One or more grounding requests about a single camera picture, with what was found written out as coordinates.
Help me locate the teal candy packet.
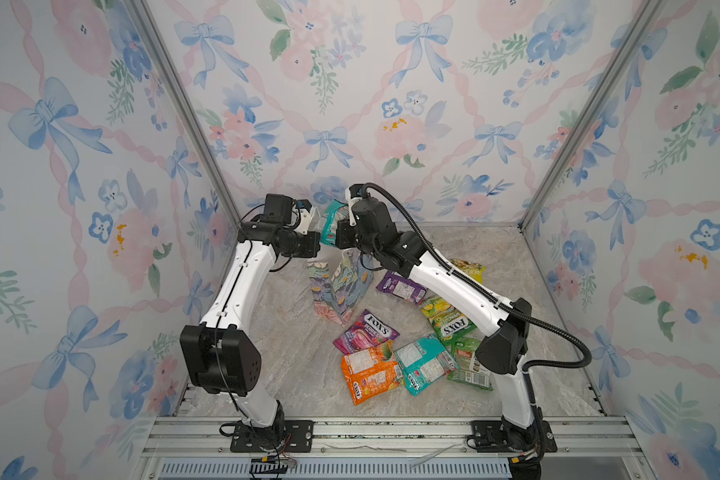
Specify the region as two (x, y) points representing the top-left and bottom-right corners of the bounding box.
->
(395, 334), (457, 397)
(321, 200), (348, 246)

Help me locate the floral paper gift bag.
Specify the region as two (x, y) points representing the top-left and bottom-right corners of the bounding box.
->
(307, 249), (374, 325)

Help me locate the green yellow Fox's candy packet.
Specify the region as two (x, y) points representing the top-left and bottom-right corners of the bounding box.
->
(420, 295), (476, 345)

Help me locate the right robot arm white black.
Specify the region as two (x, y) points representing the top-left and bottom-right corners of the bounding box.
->
(336, 196), (543, 452)

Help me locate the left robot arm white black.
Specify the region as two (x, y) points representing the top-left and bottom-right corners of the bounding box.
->
(180, 194), (320, 432)

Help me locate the purple snack packet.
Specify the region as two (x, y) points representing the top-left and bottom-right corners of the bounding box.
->
(376, 271), (427, 305)

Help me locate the magenta Fox's candy packet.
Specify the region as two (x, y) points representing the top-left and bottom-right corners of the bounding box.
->
(333, 310), (400, 355)

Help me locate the yellow snack packet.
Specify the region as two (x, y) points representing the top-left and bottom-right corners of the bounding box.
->
(451, 259), (486, 284)

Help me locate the orange candy packet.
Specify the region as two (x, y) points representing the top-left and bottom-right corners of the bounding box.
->
(341, 340), (403, 405)

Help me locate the green snack packet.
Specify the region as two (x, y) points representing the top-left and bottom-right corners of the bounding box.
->
(447, 338), (493, 391)

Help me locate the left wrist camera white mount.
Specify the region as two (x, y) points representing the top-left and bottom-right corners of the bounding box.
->
(294, 199), (318, 234)

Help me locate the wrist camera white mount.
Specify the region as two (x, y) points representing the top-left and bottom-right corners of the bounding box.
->
(294, 199), (318, 234)
(346, 183), (366, 227)

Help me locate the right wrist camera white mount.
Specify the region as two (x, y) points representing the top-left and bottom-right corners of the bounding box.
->
(346, 183), (366, 227)

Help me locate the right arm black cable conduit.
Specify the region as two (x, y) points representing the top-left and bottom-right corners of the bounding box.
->
(359, 182), (594, 433)

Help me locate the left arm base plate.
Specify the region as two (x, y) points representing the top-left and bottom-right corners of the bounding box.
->
(229, 420), (315, 453)

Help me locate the aluminium rail frame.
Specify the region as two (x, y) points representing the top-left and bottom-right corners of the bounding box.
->
(131, 417), (657, 479)

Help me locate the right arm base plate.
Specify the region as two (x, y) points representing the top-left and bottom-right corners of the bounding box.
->
(467, 420), (558, 455)

